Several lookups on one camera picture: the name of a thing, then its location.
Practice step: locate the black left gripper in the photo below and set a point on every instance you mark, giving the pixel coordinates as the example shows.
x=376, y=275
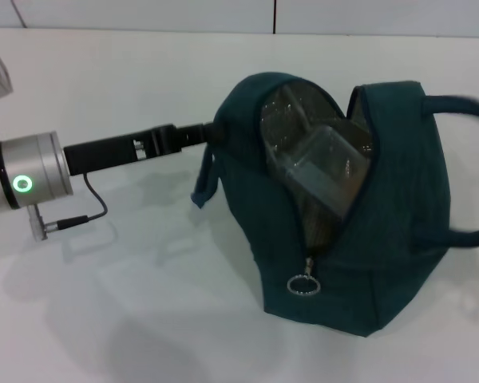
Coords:
x=104, y=153

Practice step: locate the clear container with blue lid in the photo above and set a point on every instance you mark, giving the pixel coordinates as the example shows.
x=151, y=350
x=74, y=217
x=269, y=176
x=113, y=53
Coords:
x=319, y=167

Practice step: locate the teal fabric lunch bag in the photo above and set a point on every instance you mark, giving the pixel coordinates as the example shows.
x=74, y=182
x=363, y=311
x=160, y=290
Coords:
x=403, y=199

